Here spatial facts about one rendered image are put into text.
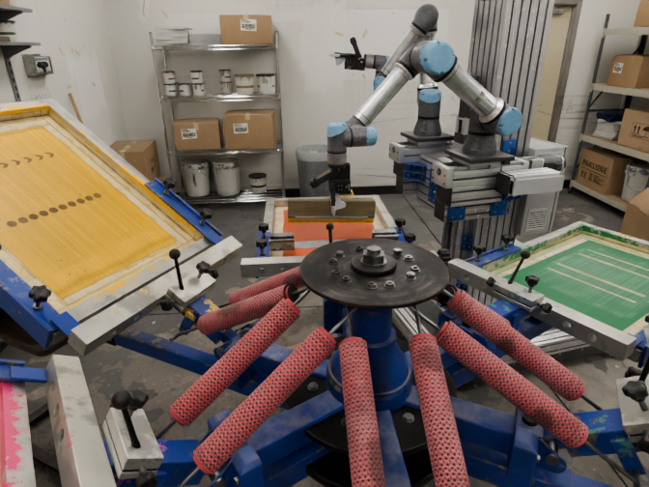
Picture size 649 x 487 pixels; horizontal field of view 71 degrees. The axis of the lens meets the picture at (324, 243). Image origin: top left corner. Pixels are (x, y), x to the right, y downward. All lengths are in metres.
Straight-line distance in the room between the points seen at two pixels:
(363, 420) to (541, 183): 1.68
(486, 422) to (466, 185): 1.33
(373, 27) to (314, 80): 0.83
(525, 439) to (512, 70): 1.80
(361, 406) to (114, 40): 5.18
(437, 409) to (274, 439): 0.34
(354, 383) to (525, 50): 1.95
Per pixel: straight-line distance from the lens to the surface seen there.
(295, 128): 5.40
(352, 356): 0.78
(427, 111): 2.56
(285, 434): 0.97
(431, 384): 0.79
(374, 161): 5.57
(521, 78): 2.44
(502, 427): 1.03
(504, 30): 2.36
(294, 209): 1.83
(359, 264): 0.90
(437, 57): 1.82
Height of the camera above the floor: 1.72
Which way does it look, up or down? 24 degrees down
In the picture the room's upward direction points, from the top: 1 degrees counter-clockwise
